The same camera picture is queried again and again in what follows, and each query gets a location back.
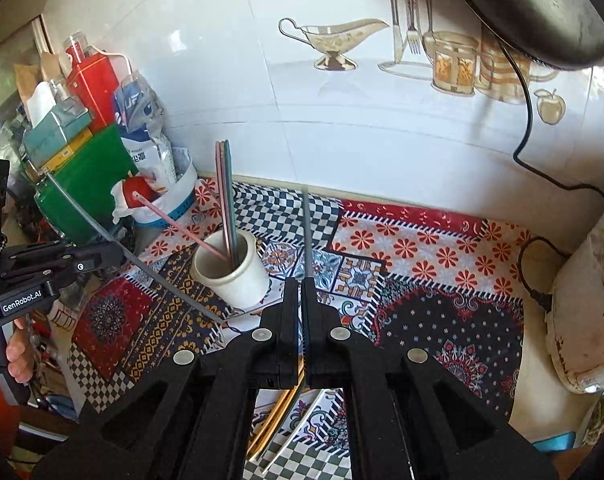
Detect black frying pan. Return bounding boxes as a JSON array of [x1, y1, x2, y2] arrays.
[[437, 0, 604, 68]]

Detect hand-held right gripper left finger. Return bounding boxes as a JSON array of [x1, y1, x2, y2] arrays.
[[32, 277, 301, 480]]

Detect white ceramic cup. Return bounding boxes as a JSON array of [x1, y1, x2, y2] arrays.
[[191, 230, 271, 308]]

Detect flat yellow box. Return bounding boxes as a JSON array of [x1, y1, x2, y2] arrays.
[[29, 130, 95, 171]]

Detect pink chopstick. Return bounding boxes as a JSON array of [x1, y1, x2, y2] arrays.
[[132, 191, 231, 262]]

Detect black power cable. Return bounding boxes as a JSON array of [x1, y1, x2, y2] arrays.
[[499, 40, 604, 313]]

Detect teal tissue pack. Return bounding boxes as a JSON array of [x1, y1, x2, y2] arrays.
[[22, 81, 94, 168]]

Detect glass-door shelf cabinet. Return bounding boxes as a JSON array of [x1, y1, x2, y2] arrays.
[[0, 10, 50, 161]]

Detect white rice cooker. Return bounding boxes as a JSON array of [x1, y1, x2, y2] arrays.
[[544, 195, 604, 393]]

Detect blue flat object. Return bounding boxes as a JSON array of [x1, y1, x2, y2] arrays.
[[534, 432, 577, 453]]

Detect red round object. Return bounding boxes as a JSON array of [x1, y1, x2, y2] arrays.
[[111, 172, 157, 221]]

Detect mauve chopstick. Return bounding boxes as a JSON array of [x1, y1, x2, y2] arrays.
[[215, 141, 233, 261], [259, 389, 327, 473]]

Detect red tin box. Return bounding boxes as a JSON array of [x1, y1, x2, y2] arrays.
[[64, 50, 123, 133]]

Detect white colander bowl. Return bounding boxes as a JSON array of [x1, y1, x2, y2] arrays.
[[132, 147, 199, 226]]

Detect grey chopstick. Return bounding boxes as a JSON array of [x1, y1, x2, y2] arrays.
[[43, 170, 229, 325], [303, 186, 311, 281]]

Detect wooden chopstick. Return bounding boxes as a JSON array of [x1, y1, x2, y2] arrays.
[[249, 390, 283, 463], [256, 390, 289, 461]]

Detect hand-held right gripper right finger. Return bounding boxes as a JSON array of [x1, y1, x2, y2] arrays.
[[302, 276, 557, 480]]

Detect blue and white bag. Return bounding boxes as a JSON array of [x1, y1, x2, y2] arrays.
[[113, 72, 177, 191]]

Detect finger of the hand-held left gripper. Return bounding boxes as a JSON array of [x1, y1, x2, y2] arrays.
[[4, 241, 126, 267], [2, 255, 126, 289]]

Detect person's left hand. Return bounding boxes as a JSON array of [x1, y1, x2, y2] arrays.
[[6, 326, 34, 385]]

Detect brown paper bags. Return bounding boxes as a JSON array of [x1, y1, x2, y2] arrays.
[[14, 52, 58, 111]]

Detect green metal box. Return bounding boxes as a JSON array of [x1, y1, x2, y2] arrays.
[[32, 124, 140, 246]]

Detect patterned plate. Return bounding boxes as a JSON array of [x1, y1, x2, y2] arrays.
[[582, 385, 604, 448]]

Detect patchwork patterned table cloth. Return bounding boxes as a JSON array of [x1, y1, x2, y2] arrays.
[[67, 177, 532, 480]]

